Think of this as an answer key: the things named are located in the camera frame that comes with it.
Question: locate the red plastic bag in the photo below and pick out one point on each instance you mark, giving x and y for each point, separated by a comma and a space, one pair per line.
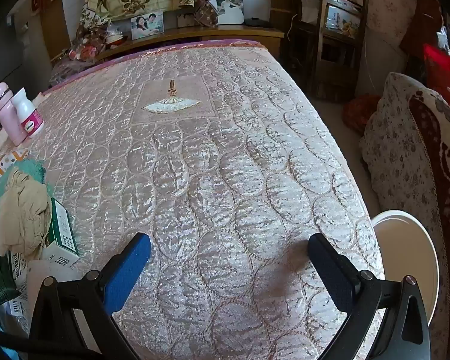
360, 114

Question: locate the red patterned blanket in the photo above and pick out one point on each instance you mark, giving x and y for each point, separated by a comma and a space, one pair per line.
446, 180

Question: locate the wooden cabinet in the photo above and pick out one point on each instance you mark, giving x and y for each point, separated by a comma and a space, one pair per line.
195, 33

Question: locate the floral sofa cover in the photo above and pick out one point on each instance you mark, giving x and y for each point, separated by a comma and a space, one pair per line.
393, 157

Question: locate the orange white snack packet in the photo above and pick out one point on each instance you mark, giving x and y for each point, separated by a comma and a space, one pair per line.
7, 159

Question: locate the white plastic bucket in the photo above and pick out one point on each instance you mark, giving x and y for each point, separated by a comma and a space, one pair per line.
405, 247

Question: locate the red white bowl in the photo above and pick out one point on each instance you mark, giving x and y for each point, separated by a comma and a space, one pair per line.
117, 37

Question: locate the framed picture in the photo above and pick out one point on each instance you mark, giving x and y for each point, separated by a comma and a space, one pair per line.
341, 20

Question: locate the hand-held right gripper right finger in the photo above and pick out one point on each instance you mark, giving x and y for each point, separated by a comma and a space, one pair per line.
330, 270

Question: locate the dark red garment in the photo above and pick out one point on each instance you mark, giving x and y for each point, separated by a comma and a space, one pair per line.
422, 22

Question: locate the wedding photo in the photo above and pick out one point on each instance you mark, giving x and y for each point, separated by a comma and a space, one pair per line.
230, 9

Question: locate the white barcode box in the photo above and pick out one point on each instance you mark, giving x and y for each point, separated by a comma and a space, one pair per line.
21, 306

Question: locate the clear bag of red items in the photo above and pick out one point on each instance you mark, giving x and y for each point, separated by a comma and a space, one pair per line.
84, 48

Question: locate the white bottle pink label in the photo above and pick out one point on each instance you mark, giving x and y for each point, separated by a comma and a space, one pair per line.
29, 116

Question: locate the black set-top box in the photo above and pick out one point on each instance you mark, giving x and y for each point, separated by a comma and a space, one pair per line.
258, 21

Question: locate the floral appliance cover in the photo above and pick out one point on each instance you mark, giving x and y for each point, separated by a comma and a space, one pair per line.
382, 7

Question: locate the red cushion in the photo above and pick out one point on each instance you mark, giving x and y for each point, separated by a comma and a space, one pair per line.
442, 71

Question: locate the wooden chair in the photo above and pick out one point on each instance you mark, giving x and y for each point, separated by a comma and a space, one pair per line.
322, 67

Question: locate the pink quilted bedspread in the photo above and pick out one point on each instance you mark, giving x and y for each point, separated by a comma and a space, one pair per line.
210, 157

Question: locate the couple photo frame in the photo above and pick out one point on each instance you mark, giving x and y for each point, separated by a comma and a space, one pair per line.
147, 25

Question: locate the green white medicine box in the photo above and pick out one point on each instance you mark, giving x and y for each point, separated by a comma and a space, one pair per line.
62, 232

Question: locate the white box green print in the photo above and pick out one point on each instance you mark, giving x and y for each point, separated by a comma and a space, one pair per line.
18, 268

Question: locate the pink thermos bottle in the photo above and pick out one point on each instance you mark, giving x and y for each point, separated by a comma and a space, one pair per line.
9, 120

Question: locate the beige and teal cloth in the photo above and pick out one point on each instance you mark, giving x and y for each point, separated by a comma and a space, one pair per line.
22, 213

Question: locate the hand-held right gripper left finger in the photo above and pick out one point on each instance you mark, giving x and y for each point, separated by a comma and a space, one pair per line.
127, 273

